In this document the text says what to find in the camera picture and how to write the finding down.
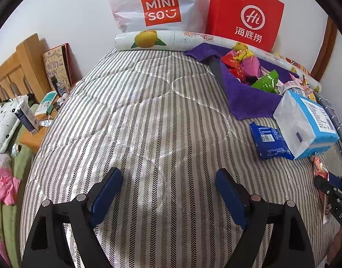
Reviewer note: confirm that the pink strawberry snack packet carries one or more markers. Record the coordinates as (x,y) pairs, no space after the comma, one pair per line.
(293,87)

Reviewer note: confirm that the red paper bag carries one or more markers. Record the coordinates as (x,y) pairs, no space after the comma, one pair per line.
(232,5)

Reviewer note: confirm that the small red snack packet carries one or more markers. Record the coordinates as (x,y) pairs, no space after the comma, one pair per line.
(232,64)

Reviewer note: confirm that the small round trinket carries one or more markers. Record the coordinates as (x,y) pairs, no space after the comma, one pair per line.
(16,150)

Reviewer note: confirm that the green blanket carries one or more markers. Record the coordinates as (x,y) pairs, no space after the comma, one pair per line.
(23,162)

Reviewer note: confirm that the pink star cloth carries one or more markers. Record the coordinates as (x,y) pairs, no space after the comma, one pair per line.
(3,181)

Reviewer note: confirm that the rolled lemon print mat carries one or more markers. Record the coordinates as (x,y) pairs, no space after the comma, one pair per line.
(173,37)

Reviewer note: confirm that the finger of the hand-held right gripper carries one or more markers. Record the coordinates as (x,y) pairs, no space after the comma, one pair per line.
(336,181)
(324,185)

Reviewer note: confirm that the yellow snack packet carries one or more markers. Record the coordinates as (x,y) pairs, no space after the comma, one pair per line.
(245,54)

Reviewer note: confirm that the purple cloth basket of snacks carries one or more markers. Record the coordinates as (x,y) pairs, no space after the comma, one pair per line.
(243,100)

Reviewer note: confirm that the brown wooden frame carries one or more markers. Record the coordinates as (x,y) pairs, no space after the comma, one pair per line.
(324,53)

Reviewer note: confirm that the blue tissue pack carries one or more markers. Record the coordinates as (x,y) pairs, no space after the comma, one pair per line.
(299,122)

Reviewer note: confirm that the white black print pillow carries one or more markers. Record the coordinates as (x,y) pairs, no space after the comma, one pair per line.
(3,122)

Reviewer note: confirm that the striped bed mattress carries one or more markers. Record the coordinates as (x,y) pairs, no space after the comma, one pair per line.
(159,131)

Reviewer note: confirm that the orange chips packet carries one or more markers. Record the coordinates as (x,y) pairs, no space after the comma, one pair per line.
(321,167)

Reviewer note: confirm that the white plastic shopping bag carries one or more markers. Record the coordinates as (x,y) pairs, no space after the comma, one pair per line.
(126,2)

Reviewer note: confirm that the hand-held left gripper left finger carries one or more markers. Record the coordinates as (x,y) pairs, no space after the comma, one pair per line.
(104,198)

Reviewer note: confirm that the light wooden headboard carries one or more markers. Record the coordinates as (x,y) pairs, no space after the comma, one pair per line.
(23,58)

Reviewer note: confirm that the white teal box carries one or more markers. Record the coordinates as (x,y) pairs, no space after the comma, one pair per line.
(46,100)

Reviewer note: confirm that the small dark bottle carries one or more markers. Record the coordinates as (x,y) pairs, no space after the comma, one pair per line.
(57,86)

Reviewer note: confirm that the wooden nightstand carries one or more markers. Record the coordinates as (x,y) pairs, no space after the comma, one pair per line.
(31,142)

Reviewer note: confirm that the blue snack packet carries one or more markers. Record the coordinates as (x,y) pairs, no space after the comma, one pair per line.
(268,142)

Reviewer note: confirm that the purple milk carton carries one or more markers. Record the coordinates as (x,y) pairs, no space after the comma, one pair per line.
(25,117)

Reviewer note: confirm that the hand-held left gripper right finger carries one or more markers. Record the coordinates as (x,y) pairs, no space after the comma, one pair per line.
(232,198)

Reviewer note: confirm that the pink purple snack packet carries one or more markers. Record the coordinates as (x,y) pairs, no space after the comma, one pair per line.
(251,67)

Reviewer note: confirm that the green snack packet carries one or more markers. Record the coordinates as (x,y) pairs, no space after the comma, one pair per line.
(265,82)

